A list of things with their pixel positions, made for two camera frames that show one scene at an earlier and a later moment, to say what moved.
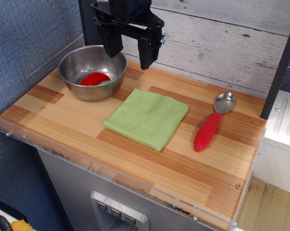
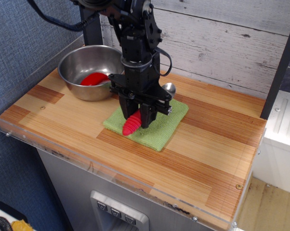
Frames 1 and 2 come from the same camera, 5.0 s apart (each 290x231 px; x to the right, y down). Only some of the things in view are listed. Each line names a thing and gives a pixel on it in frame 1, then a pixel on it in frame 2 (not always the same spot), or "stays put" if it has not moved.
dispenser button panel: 114,214 stays put
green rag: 146,118 stays put
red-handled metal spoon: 223,102 to 134,121
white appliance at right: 277,162 stays put
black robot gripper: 133,18 to 145,86
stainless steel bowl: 88,73 stays put
